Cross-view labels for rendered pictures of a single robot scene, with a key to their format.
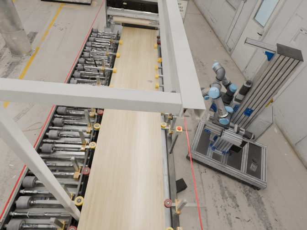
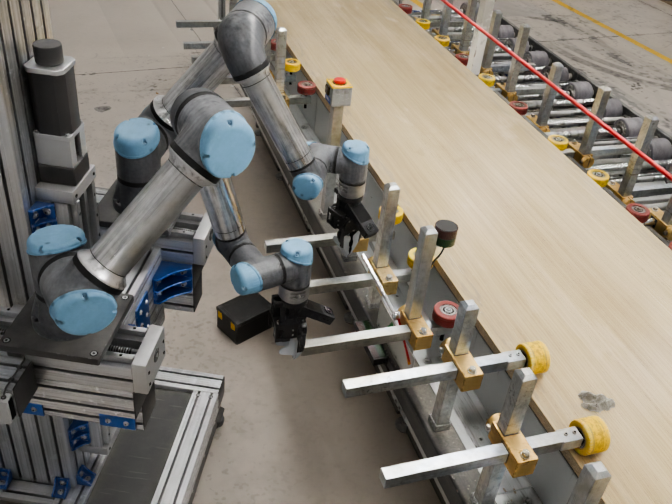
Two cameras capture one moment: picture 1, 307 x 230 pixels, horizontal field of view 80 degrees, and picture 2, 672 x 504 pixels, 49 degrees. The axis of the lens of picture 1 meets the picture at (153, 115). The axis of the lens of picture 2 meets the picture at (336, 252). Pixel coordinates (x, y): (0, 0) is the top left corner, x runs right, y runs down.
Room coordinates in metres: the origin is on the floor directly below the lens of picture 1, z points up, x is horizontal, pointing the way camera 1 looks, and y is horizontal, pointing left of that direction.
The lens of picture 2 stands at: (3.51, -0.77, 2.17)
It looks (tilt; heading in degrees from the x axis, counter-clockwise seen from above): 36 degrees down; 167
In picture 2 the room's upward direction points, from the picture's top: 7 degrees clockwise
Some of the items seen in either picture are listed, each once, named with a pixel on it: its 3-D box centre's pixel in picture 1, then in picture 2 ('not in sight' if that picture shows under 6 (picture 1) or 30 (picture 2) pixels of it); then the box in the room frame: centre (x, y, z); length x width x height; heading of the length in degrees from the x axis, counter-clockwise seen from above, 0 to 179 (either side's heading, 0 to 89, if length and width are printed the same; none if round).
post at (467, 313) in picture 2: not in sight; (451, 376); (2.29, -0.16, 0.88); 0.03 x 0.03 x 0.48; 9
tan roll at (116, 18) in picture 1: (140, 21); not in sight; (4.29, 0.69, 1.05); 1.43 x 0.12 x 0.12; 99
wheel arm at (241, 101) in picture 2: (185, 205); (261, 101); (0.61, -0.50, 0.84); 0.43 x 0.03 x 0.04; 99
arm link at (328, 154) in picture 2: not in sight; (317, 159); (1.76, -0.45, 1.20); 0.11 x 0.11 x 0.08; 71
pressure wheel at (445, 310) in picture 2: not in sight; (445, 324); (2.07, -0.11, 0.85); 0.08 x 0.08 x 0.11
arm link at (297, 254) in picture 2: not in sight; (294, 264); (2.13, -0.55, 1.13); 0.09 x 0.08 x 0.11; 112
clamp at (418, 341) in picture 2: not in sight; (415, 326); (2.06, -0.19, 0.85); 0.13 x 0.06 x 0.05; 9
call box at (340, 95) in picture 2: (178, 130); (338, 93); (1.29, -0.31, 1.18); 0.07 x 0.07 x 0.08; 9
